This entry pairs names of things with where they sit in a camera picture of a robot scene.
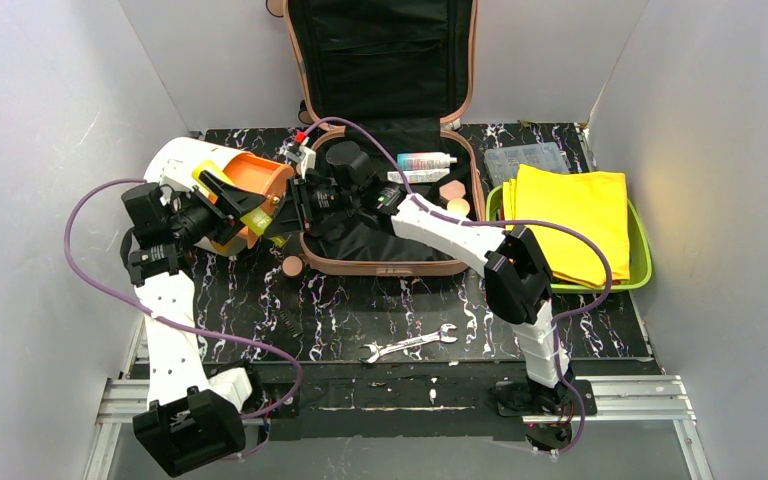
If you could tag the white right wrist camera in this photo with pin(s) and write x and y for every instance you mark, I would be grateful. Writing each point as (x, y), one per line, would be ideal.
(298, 153)

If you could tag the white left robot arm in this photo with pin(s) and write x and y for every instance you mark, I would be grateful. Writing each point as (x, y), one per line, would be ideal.
(192, 419)

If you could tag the aluminium frame rail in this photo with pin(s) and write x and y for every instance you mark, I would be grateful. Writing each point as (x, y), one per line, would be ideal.
(123, 398)

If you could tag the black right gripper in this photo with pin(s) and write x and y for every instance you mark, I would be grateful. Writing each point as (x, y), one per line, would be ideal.
(299, 201)

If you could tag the pink hard-shell suitcase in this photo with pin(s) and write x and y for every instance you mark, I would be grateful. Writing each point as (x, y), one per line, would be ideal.
(387, 75)

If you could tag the cream cylindrical drum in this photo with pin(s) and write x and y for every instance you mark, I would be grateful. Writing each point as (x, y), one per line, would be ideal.
(248, 171)

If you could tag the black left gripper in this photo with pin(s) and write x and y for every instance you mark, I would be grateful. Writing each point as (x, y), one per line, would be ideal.
(226, 205)

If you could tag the silver open-end wrench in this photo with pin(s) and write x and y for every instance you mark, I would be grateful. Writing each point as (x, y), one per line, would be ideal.
(443, 335)

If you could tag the round copper compact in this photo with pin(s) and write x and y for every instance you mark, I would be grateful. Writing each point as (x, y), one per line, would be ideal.
(459, 207)

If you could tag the teal pink tube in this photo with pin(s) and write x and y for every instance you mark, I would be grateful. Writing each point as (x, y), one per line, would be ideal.
(425, 161)

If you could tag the green plastic tray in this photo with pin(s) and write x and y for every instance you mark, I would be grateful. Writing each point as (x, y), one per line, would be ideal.
(640, 264)

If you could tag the white toothpaste tube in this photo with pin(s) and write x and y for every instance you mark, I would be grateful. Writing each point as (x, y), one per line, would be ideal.
(427, 176)

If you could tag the black spring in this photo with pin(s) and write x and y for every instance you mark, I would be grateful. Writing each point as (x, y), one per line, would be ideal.
(289, 324)

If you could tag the round pink compact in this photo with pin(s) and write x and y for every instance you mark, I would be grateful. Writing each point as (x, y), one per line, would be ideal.
(452, 190)

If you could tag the yellow snack packet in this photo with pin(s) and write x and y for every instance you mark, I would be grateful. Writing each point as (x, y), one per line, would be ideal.
(593, 204)

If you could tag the clear plastic screw box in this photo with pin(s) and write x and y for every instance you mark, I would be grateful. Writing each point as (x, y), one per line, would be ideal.
(502, 164)

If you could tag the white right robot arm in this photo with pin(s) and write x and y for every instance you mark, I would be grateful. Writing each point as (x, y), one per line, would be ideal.
(516, 273)

